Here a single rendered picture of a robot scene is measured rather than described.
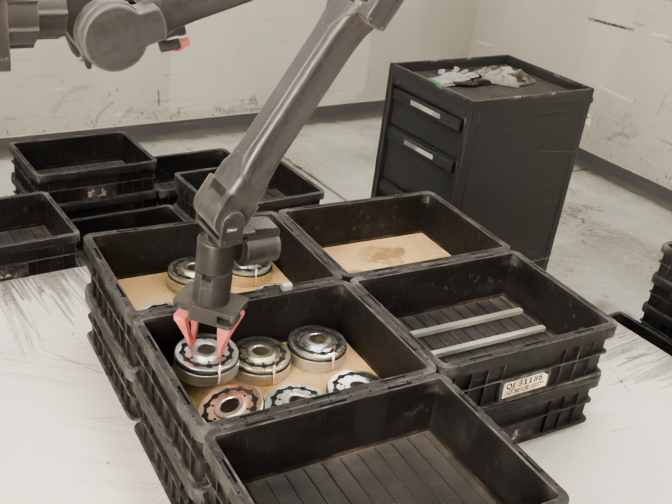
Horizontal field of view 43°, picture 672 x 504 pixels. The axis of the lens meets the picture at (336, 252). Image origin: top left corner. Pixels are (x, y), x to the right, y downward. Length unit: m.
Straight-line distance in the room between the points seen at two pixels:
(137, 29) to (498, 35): 4.69
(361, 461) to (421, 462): 0.09
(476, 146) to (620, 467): 1.52
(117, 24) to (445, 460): 0.78
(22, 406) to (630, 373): 1.21
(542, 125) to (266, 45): 2.15
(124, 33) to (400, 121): 2.20
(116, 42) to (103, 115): 3.53
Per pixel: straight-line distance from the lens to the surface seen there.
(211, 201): 1.22
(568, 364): 1.57
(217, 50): 4.70
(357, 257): 1.83
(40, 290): 1.92
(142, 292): 1.65
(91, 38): 1.00
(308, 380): 1.44
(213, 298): 1.28
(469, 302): 1.74
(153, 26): 1.02
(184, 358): 1.36
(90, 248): 1.59
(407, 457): 1.32
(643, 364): 1.96
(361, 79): 5.28
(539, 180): 3.22
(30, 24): 0.98
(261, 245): 1.28
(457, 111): 2.87
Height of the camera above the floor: 1.68
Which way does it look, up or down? 27 degrees down
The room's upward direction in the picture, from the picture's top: 8 degrees clockwise
